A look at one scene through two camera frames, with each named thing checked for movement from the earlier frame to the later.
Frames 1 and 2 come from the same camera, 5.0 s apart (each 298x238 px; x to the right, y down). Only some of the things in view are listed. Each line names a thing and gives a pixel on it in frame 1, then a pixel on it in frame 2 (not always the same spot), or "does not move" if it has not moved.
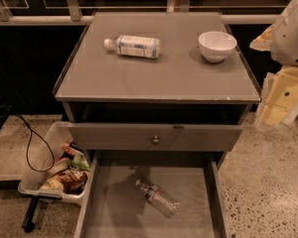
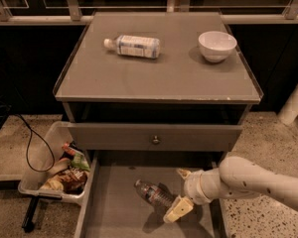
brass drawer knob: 155,140 does not move
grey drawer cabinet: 156,99 does not move
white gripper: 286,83 to 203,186
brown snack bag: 70,180 does not move
